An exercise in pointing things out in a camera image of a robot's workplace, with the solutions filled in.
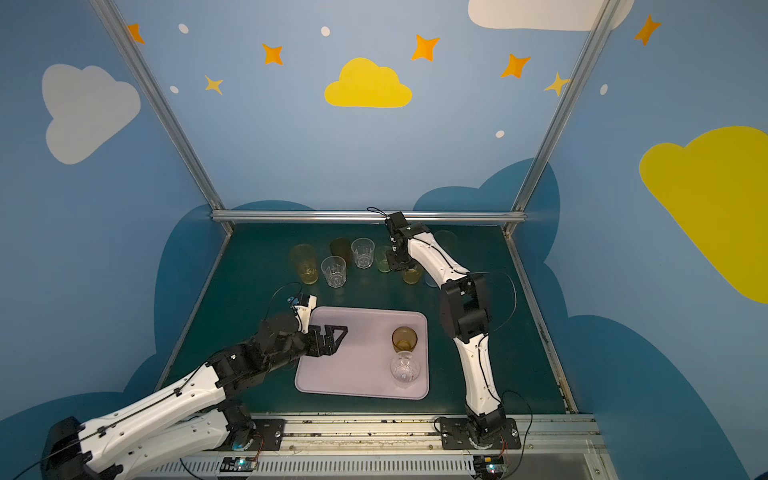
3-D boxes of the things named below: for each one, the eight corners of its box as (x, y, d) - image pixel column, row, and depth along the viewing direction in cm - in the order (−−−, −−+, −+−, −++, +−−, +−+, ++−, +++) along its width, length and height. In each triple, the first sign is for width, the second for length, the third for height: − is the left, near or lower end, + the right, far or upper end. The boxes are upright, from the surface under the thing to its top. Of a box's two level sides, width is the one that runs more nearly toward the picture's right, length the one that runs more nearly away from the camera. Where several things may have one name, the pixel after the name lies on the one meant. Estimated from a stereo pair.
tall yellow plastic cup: (295, 284, 105) (287, 263, 95) (300, 266, 110) (292, 244, 101) (318, 284, 105) (312, 263, 95) (321, 266, 110) (316, 244, 101)
